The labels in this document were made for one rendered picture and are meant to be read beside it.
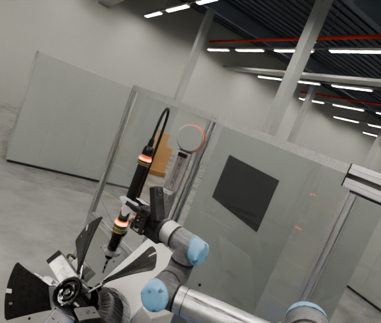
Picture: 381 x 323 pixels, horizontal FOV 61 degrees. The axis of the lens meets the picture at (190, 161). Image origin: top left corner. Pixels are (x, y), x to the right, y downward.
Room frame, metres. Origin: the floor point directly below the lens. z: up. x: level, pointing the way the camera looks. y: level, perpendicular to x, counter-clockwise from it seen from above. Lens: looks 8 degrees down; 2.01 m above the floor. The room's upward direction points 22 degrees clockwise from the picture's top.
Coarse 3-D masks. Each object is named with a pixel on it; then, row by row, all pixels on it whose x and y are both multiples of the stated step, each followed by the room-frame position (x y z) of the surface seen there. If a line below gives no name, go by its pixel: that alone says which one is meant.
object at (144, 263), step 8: (152, 248) 1.29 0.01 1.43; (144, 256) 1.24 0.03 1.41; (152, 256) 1.20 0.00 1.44; (136, 264) 1.19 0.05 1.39; (144, 264) 1.16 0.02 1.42; (152, 264) 1.14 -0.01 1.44; (120, 272) 1.17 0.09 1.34; (128, 272) 1.14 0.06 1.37; (136, 272) 1.12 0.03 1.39; (104, 280) 1.16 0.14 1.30; (112, 280) 1.13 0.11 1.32
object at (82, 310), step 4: (76, 308) 1.09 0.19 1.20; (80, 308) 1.10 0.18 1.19; (84, 308) 1.11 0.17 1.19; (88, 308) 1.12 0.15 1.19; (92, 308) 1.13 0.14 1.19; (76, 312) 1.07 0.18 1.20; (80, 312) 1.08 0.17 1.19; (84, 312) 1.09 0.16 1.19; (92, 312) 1.11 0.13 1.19; (96, 312) 1.12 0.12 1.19; (80, 316) 1.06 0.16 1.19; (84, 316) 1.07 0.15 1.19; (88, 316) 1.09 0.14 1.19; (92, 316) 1.10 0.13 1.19; (96, 316) 1.11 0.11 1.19
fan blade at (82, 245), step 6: (90, 222) 1.43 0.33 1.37; (96, 222) 1.39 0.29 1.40; (84, 228) 1.45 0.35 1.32; (90, 228) 1.39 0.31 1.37; (96, 228) 1.35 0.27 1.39; (84, 234) 1.41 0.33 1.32; (90, 234) 1.35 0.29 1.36; (78, 240) 1.44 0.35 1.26; (84, 240) 1.36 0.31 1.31; (90, 240) 1.31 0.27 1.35; (78, 246) 1.41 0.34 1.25; (84, 246) 1.33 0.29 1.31; (78, 252) 1.38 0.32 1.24; (84, 252) 1.29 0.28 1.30; (78, 258) 1.35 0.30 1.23; (84, 258) 1.25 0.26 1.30; (78, 264) 1.31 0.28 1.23; (78, 270) 1.26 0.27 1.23
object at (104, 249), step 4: (124, 232) 1.12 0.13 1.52; (120, 240) 1.11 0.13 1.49; (104, 244) 1.11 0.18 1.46; (104, 248) 1.08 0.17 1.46; (104, 252) 1.06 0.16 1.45; (108, 252) 1.06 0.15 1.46; (112, 252) 1.07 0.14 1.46; (116, 252) 1.08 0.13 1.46; (120, 252) 1.10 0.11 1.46; (112, 256) 1.06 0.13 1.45; (116, 256) 1.07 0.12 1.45
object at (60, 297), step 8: (64, 280) 1.16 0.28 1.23; (72, 280) 1.16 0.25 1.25; (80, 280) 1.15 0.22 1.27; (56, 288) 1.14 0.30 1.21; (64, 288) 1.14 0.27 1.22; (72, 288) 1.14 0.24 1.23; (80, 288) 1.12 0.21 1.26; (88, 288) 1.18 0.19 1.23; (56, 296) 1.12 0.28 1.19; (64, 296) 1.12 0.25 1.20; (72, 296) 1.10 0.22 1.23; (80, 296) 1.10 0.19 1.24; (88, 296) 1.15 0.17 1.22; (96, 296) 1.19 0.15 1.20; (56, 304) 1.08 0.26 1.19; (64, 304) 1.08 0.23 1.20; (72, 304) 1.08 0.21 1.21; (80, 304) 1.11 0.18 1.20; (88, 304) 1.16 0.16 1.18; (96, 304) 1.17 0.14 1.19; (64, 312) 1.10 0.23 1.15
